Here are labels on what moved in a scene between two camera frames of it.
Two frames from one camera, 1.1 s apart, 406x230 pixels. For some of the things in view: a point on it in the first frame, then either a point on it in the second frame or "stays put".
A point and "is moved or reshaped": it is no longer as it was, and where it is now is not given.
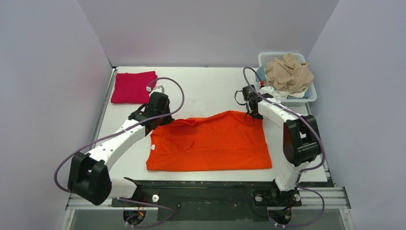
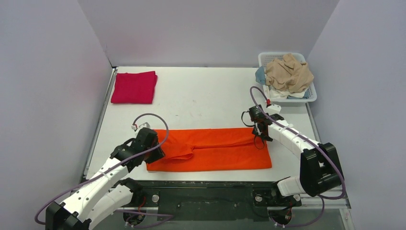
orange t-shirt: [229, 140] is moved or reshaped
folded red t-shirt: [131, 87] stays put
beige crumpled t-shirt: [288, 73] stays put
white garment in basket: [280, 95] stays put
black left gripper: [153, 121] to [155, 153]
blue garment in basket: [261, 73] stays put
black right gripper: [252, 112] to [259, 129]
